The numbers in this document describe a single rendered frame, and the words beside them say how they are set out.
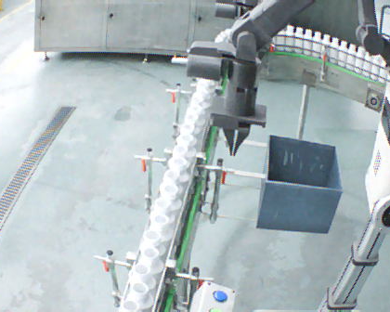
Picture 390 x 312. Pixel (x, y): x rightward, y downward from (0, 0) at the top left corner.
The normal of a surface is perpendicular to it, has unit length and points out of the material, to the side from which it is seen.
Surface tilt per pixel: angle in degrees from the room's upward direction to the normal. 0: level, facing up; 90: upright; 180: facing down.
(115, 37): 90
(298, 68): 90
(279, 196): 90
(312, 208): 90
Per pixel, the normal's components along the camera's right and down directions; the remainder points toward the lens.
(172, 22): -0.16, 0.55
